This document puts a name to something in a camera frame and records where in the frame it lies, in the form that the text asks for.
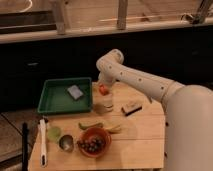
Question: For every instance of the red apple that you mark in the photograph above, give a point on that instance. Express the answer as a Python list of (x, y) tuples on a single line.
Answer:
[(103, 90)]

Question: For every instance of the light green small cup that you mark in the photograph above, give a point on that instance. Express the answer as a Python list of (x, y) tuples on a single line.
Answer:
[(53, 134)]

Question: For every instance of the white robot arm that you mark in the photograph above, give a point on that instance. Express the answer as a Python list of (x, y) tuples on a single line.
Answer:
[(188, 112)]

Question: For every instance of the small metal cup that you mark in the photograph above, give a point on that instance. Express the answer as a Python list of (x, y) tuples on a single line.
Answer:
[(66, 143)]

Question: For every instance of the wooden table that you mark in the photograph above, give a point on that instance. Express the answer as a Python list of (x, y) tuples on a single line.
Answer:
[(139, 145)]

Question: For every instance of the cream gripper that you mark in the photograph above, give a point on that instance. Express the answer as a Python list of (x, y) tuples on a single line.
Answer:
[(106, 80)]

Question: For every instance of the yellow banana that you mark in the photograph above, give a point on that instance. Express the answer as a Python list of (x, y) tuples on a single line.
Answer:
[(113, 130)]

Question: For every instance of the orange bowl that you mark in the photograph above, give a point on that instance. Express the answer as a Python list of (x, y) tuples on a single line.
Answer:
[(95, 132)]

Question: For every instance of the green plastic tray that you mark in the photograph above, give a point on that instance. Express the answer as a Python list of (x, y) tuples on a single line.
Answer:
[(56, 99)]

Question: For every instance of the white paper cup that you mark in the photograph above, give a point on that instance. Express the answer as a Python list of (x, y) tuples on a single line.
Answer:
[(106, 102)]

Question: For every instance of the dark grapes bunch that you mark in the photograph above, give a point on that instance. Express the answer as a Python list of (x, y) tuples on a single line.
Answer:
[(92, 145)]

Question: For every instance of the grey blue sponge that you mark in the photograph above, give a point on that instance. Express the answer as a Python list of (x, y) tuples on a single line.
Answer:
[(75, 92)]

